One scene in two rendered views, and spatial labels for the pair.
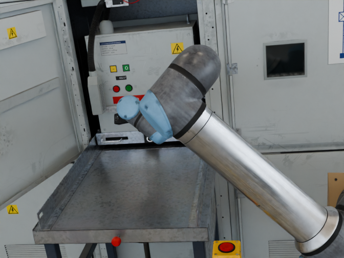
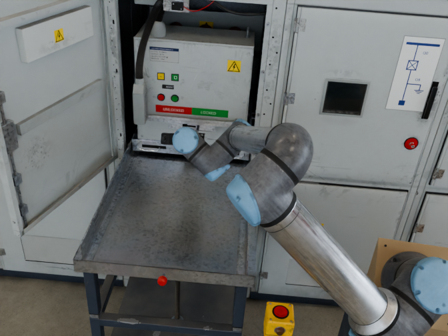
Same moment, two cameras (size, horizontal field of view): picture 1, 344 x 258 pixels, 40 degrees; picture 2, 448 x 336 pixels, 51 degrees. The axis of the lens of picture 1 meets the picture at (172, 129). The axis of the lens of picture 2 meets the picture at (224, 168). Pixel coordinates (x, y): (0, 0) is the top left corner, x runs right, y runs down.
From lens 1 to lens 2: 0.42 m
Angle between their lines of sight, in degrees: 14
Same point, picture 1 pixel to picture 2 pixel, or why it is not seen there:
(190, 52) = (289, 141)
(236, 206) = not seen: hidden behind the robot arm
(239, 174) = (317, 267)
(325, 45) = (387, 91)
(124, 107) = (181, 140)
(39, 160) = (73, 169)
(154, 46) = (209, 60)
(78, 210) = (120, 237)
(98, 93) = (143, 103)
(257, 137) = not seen: hidden behind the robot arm
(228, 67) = (285, 97)
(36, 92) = (77, 99)
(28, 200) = not seen: hidden behind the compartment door
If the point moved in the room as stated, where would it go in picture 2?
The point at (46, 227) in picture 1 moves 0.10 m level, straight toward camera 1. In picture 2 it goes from (89, 257) to (95, 277)
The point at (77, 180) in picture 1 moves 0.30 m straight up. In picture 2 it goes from (114, 197) to (109, 131)
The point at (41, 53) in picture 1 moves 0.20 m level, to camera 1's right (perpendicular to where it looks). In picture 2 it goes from (85, 54) to (139, 55)
